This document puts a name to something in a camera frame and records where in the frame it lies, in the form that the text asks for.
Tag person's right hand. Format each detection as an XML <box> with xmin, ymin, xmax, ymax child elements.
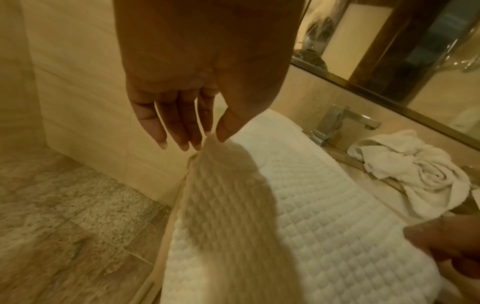
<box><xmin>402</xmin><ymin>213</ymin><xmax>480</xmax><ymax>280</ymax></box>

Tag person's left hand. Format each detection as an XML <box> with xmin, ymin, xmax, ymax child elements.
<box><xmin>113</xmin><ymin>0</ymin><xmax>305</xmax><ymax>152</ymax></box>

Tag large white towel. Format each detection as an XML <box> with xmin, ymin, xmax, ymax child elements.
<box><xmin>346</xmin><ymin>129</ymin><xmax>474</xmax><ymax>220</ymax></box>

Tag white waffle towel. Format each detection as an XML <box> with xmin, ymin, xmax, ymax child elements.
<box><xmin>159</xmin><ymin>109</ymin><xmax>480</xmax><ymax>304</ymax></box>

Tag beige marble countertop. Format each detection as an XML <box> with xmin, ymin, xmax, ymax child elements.
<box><xmin>292</xmin><ymin>118</ymin><xmax>480</xmax><ymax>217</ymax></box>

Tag chrome faucet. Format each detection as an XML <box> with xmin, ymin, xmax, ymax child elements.
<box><xmin>302</xmin><ymin>104</ymin><xmax>382</xmax><ymax>147</ymax></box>

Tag metal framed wall mirror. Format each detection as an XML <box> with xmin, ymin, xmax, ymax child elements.
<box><xmin>290</xmin><ymin>0</ymin><xmax>480</xmax><ymax>149</ymax></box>

